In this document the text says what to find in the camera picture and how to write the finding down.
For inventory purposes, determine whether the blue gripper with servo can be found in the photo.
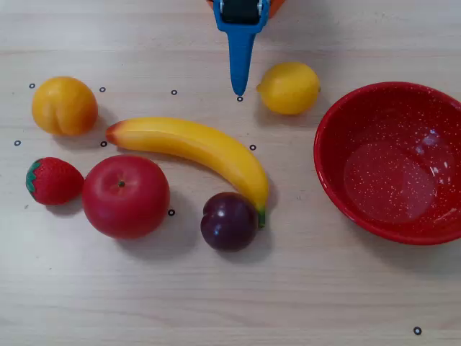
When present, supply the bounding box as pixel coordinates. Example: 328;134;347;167
212;0;271;97

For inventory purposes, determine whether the yellow toy lemon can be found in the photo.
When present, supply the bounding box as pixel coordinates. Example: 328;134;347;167
256;61;321;116

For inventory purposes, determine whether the red speckled bowl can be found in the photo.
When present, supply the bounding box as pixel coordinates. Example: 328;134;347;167
313;81;461;246

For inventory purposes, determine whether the yellow toy banana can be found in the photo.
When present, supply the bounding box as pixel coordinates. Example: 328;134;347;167
105;117;270;229

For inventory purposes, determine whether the purple toy plum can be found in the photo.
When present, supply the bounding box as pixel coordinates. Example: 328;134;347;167
200;192;259;252

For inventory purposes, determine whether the red toy apple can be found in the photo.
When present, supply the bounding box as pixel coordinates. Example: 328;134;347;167
81;154;171;240

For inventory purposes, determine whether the yellow orange toy peach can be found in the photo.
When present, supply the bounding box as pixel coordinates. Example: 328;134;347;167
31;76;99;137

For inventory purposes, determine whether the red toy strawberry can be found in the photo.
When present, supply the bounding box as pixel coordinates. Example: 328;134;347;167
24;156;85;206

